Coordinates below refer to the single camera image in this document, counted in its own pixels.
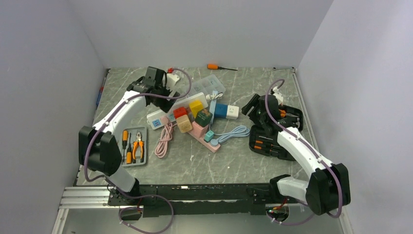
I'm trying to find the clear plastic organizer box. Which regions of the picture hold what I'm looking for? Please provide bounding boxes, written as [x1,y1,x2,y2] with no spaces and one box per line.
[188,74,226,96]

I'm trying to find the orange handled screwdriver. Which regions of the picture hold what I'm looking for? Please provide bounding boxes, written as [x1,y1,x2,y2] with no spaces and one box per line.
[207,64,238,71]

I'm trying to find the pink power strip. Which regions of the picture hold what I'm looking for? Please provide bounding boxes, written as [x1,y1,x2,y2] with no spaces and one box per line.
[188,121,221,153]

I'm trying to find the blue cube socket adapter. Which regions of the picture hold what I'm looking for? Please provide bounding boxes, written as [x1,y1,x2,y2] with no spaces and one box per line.
[214,103,228,118]

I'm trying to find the white power strip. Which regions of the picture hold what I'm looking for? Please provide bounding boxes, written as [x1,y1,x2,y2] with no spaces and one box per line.
[147,92,210,131]

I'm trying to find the red cube socket adapter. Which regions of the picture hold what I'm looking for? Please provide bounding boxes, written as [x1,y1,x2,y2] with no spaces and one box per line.
[173,107,188,119]

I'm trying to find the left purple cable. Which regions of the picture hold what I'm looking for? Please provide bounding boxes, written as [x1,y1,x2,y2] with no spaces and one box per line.
[83,67,192,234]

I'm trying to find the yellow cube socket adapter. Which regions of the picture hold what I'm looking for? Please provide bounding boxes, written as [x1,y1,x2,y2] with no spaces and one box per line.
[188,100,204,118]

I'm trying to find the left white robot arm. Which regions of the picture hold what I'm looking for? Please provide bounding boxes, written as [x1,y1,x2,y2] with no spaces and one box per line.
[78,66,178,205]

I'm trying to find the orange pliers in tray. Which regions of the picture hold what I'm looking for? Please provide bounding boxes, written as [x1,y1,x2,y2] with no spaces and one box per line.
[132,131,144,163]

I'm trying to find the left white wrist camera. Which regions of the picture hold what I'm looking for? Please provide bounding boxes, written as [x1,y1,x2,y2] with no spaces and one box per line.
[165,68,181,90]

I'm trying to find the dark green cube adapter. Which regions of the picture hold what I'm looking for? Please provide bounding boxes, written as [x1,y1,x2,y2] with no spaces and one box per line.
[195,109,213,127]

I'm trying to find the teal small plug adapter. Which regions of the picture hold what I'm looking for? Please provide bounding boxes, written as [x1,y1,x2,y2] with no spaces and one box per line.
[204,130,214,142]

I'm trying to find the purple cable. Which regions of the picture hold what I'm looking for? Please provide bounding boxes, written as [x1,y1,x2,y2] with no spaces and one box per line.
[83,67,192,234]
[264,79,344,226]

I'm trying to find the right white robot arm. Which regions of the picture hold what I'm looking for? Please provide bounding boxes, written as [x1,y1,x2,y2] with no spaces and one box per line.
[242,94,351,215]

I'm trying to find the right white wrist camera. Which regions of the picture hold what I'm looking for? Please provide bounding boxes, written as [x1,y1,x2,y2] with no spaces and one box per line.
[271,87,283,105]

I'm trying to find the light blue cable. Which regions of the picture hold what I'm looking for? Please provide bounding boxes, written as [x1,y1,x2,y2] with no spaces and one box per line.
[210,125,251,146]

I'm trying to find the pink cable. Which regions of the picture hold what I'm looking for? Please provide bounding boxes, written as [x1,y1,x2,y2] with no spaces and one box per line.
[154,117,174,159]

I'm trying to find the beige cube socket adapter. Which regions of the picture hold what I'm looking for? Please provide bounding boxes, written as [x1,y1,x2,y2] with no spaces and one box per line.
[176,115,193,133]

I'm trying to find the white cube socket adapter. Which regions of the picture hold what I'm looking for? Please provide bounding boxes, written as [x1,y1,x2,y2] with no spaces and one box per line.
[226,105,240,119]

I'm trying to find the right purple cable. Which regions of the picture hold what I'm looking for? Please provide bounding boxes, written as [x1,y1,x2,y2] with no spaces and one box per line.
[264,79,344,226]

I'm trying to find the blue red pen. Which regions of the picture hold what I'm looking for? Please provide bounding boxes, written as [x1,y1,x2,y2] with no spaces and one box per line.
[95,78,106,107]

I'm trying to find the black tool case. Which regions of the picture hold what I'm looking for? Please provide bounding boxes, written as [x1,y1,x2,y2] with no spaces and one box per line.
[248,105,303,161]

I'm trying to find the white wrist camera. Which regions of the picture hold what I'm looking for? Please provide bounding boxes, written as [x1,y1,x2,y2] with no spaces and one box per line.
[271,87,283,105]
[165,68,181,90]

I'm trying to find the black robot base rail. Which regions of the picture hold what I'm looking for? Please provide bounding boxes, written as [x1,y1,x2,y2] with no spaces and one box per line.
[108,183,297,217]

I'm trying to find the grey tool tray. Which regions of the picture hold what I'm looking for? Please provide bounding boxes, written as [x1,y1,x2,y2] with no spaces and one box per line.
[118,126,147,167]

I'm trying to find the light blue power strip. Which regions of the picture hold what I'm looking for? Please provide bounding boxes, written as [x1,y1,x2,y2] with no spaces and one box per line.
[208,91,219,124]

